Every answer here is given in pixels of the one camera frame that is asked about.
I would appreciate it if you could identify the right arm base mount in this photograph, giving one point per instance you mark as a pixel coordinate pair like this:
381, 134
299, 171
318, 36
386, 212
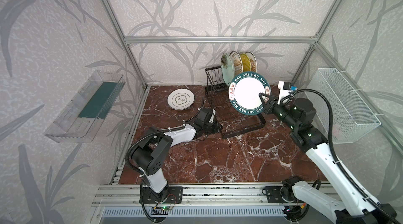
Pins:
278, 194

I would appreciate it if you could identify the clear plastic wall bin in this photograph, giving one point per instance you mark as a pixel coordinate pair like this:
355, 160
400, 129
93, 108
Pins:
83, 116

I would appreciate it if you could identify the aluminium front rail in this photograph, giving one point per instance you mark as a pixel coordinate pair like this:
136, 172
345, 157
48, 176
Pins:
198, 194

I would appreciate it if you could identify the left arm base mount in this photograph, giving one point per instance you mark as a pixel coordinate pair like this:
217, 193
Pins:
170, 194

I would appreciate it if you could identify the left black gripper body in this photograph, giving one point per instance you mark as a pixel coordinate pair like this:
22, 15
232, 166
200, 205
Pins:
210, 128

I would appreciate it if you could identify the white wire mesh basket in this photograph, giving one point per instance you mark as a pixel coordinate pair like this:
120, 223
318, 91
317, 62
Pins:
350, 111

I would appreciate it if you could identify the large white orange sunburst plate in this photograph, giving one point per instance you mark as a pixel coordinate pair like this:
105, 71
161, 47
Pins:
237, 62

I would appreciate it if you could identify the white plate grey flower outline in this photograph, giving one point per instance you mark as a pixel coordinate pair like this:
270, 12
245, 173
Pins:
181, 99

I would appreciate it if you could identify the yellow green woven plate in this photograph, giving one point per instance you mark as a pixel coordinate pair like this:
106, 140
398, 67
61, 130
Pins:
246, 63

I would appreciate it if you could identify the black wire dish rack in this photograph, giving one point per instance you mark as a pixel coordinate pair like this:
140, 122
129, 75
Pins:
232, 122

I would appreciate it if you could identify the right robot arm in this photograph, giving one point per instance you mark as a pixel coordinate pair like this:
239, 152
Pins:
356, 204

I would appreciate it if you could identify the small white orange sunburst plate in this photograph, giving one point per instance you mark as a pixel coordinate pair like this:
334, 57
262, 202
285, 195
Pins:
253, 61

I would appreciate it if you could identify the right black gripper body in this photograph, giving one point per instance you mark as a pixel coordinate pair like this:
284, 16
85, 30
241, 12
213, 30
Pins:
284, 114

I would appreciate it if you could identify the mint green flower plate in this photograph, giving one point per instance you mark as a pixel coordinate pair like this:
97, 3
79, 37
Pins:
227, 68

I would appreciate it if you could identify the aluminium cage frame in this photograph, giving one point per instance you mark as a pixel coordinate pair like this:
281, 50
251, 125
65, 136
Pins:
313, 41

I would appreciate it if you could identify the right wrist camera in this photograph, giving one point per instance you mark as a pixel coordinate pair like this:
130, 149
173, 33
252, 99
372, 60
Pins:
285, 89

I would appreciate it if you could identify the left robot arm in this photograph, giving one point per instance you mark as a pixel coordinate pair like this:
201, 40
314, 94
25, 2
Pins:
148, 154

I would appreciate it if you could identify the pink object in basket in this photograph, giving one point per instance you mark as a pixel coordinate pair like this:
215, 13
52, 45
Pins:
337, 131

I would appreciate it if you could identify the white plate green lettered rim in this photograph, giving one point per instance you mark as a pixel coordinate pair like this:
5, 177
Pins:
244, 93

